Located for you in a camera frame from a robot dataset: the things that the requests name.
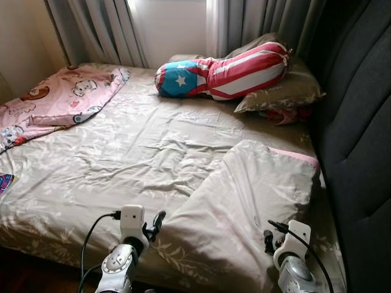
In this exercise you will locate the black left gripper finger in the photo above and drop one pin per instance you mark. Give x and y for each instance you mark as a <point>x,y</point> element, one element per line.
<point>160,218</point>

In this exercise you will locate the colourful manga book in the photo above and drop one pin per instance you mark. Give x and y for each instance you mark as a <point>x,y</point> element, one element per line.
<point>5,183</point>

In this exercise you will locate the pink cartoon print blanket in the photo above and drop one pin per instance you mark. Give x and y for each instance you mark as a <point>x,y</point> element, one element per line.
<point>61,97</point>

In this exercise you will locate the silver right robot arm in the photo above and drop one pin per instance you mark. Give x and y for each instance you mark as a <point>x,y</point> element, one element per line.
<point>294,274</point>

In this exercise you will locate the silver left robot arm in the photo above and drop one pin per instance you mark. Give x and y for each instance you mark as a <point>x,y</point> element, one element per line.
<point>116,268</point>

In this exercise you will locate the folded grey floral duvet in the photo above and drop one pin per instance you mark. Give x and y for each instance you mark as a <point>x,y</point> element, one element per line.
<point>244,207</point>

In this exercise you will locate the red cloth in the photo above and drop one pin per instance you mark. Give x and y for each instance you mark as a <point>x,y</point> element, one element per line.
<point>287,116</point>

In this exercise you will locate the stars and stripes bolster pillow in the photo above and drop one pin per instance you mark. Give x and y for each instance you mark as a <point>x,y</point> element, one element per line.
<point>232,73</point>

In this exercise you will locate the plain grey-beige pillow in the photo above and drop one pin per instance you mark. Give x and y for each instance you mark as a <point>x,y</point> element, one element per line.
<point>256,46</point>

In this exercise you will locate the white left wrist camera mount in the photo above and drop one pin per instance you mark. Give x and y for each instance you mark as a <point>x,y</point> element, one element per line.
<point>132,220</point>

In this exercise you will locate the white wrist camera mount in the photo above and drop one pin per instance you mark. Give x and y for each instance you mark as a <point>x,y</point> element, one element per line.
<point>296,238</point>
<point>132,220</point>

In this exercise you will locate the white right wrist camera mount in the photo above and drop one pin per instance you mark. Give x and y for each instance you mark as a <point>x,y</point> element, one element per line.
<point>296,238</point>

